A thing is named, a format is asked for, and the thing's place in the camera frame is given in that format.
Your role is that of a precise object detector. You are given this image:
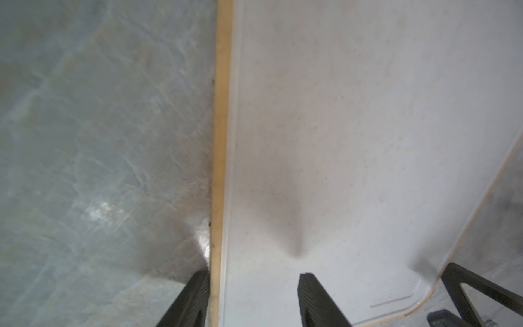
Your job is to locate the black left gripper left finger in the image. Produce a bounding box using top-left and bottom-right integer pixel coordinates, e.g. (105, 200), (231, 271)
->
(156, 270), (211, 327)

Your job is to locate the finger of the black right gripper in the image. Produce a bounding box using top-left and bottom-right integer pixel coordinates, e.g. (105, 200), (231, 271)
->
(426, 262), (523, 327)

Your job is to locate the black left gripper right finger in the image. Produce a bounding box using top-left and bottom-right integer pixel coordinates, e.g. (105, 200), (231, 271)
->
(297, 272), (351, 327)

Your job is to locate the white cutting board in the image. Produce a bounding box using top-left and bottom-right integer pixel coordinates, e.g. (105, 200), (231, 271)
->
(210, 1), (522, 326)

